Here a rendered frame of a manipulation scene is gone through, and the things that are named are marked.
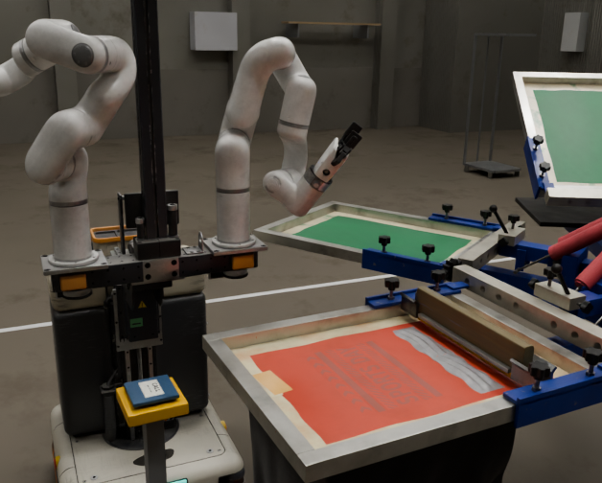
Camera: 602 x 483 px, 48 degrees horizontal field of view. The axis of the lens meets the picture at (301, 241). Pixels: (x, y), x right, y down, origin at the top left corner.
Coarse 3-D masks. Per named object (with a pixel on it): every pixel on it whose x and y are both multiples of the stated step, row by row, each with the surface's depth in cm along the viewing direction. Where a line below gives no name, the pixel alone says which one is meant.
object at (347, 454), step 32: (288, 320) 177; (320, 320) 178; (352, 320) 183; (512, 320) 179; (224, 352) 159; (544, 352) 165; (256, 384) 145; (256, 416) 138; (448, 416) 134; (480, 416) 135; (512, 416) 139; (288, 448) 124; (320, 448) 123; (352, 448) 123; (384, 448) 125; (416, 448) 129
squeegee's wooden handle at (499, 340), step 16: (432, 304) 177; (448, 304) 172; (448, 320) 172; (464, 320) 166; (480, 320) 162; (464, 336) 167; (480, 336) 161; (496, 336) 156; (512, 336) 153; (496, 352) 157; (512, 352) 152; (528, 352) 149
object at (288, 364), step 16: (352, 336) 176; (368, 336) 176; (384, 336) 177; (432, 336) 177; (272, 352) 167; (288, 352) 167; (304, 352) 167; (400, 352) 168; (416, 352) 168; (272, 368) 159; (288, 368) 159; (304, 368) 159; (288, 384) 152; (304, 384) 152; (320, 384) 152
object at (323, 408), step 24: (432, 360) 164; (480, 360) 165; (432, 384) 153; (456, 384) 153; (504, 384) 153; (312, 408) 142; (336, 408) 142; (408, 408) 143; (432, 408) 143; (336, 432) 134; (360, 432) 134
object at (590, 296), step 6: (588, 294) 184; (594, 294) 185; (588, 300) 181; (594, 300) 181; (600, 300) 182; (594, 306) 182; (600, 306) 183; (570, 312) 178; (594, 312) 183; (600, 312) 184
